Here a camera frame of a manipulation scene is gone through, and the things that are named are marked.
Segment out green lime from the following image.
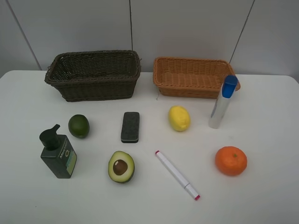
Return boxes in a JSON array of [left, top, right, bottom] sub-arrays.
[[68, 114, 90, 139]]

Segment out orange wicker basket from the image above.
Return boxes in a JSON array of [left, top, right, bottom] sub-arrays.
[[153, 57, 235, 99]]

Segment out halved avocado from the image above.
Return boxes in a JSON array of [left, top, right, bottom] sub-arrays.
[[108, 151, 135, 183]]

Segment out orange tangerine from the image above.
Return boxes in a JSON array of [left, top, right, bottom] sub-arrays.
[[214, 146, 248, 176]]

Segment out dark brown wicker basket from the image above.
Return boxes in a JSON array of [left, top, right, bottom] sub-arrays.
[[45, 50, 141, 102]]

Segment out yellow lemon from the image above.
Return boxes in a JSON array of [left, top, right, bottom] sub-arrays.
[[168, 105, 191, 132]]

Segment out white marker pink caps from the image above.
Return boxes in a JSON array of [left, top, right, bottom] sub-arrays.
[[155, 150, 200, 201]]

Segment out black whiteboard eraser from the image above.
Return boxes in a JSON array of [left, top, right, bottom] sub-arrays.
[[121, 112, 140, 143]]

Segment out white tube blue cap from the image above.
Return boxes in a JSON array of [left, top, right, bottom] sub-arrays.
[[208, 75, 238, 129]]

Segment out dark green pump bottle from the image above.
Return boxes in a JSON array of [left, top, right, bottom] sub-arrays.
[[39, 124, 77, 179]]

